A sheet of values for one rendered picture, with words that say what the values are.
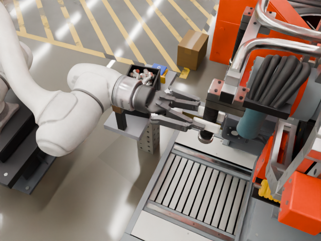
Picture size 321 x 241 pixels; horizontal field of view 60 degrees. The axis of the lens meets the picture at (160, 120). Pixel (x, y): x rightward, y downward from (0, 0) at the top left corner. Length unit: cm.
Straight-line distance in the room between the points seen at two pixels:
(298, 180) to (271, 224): 70
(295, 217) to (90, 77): 57
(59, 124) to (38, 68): 163
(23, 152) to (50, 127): 75
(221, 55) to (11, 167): 107
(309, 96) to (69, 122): 58
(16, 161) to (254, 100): 110
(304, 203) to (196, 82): 153
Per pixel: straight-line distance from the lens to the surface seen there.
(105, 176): 159
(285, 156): 99
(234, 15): 123
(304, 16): 192
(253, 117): 105
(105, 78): 76
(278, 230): 131
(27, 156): 141
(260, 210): 131
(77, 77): 80
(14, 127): 144
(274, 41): 70
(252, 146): 163
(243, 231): 135
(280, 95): 59
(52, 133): 69
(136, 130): 117
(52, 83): 214
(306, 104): 78
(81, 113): 71
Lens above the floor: 139
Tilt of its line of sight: 52 degrees down
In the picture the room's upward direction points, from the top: straight up
